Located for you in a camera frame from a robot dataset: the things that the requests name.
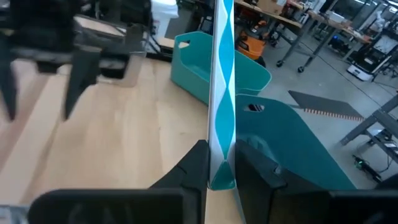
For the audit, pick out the light green plastic bin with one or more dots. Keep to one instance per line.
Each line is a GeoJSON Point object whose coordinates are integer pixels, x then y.
{"type": "Point", "coordinates": [192, 65]}

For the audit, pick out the black cabinet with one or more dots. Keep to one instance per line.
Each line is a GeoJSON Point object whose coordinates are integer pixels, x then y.
{"type": "Point", "coordinates": [186, 21]}

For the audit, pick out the white plastic bag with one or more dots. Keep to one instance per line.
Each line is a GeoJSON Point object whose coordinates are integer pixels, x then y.
{"type": "Point", "coordinates": [163, 15]}

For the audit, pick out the black robot white base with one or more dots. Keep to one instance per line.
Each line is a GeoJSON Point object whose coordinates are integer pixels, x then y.
{"type": "Point", "coordinates": [373, 59]}

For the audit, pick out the dark teal plastic bin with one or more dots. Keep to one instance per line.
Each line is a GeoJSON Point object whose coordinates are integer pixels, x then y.
{"type": "Point", "coordinates": [286, 140]}

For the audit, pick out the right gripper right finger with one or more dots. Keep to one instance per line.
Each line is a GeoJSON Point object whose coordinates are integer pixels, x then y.
{"type": "Point", "coordinates": [264, 199]}

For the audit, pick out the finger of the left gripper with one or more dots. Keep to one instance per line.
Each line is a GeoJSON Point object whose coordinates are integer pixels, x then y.
{"type": "Point", "coordinates": [7, 74]}
{"type": "Point", "coordinates": [82, 71]}

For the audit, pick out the black power strip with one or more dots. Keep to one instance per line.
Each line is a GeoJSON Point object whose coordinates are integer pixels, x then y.
{"type": "Point", "coordinates": [368, 169]}

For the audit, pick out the wooden workbench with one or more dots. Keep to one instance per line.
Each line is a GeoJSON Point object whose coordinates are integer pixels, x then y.
{"type": "Point", "coordinates": [280, 16]}

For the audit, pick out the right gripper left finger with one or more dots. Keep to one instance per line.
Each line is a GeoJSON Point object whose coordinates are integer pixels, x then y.
{"type": "Point", "coordinates": [186, 193]}

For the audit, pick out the orange shop vacuum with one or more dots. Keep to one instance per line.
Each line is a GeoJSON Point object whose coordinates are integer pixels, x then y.
{"type": "Point", "coordinates": [252, 45]}

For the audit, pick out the cardboard box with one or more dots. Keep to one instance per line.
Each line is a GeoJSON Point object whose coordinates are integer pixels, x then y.
{"type": "Point", "coordinates": [270, 5]}

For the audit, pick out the grey metal table frame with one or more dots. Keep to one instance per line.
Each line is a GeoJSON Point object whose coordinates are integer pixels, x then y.
{"type": "Point", "coordinates": [373, 123]}

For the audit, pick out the black mat orange stripes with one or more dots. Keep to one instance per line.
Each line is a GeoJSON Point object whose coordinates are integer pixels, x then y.
{"type": "Point", "coordinates": [323, 104]}

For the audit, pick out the black table frame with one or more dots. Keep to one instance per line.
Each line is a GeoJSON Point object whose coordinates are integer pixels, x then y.
{"type": "Point", "coordinates": [160, 57]}

